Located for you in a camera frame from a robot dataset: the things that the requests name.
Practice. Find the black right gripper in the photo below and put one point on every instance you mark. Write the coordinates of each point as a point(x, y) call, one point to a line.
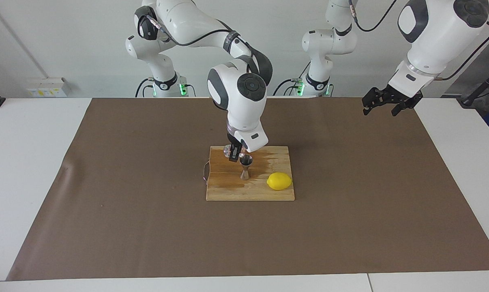
point(236, 144)

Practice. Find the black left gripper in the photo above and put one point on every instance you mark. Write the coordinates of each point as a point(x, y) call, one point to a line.
point(402, 97)

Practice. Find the steel double jigger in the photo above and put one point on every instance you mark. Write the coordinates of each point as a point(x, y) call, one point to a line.
point(246, 161)

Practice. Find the small clear glass cup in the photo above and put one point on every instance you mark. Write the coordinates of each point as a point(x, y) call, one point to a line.
point(227, 151)

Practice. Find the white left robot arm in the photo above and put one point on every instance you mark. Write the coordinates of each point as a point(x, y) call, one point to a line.
point(435, 36)

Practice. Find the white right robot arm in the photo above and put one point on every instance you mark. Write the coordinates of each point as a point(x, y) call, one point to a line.
point(240, 101)

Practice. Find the yellow lemon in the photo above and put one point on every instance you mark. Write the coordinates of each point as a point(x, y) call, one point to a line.
point(279, 181)

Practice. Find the black tripod stand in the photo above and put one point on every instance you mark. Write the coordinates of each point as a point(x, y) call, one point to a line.
point(469, 98)

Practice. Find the brown paper table mat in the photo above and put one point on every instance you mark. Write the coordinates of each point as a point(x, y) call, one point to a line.
point(244, 235)

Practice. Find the white wall socket box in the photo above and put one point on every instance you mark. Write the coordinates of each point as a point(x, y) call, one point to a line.
point(48, 87)

